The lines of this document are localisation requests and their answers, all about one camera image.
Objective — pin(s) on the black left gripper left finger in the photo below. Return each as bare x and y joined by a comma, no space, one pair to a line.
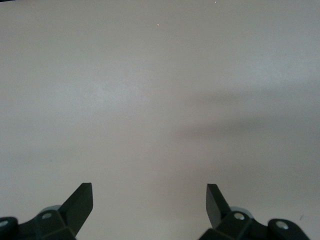
75,212

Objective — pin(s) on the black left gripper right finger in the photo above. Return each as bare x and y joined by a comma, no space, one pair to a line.
217,212

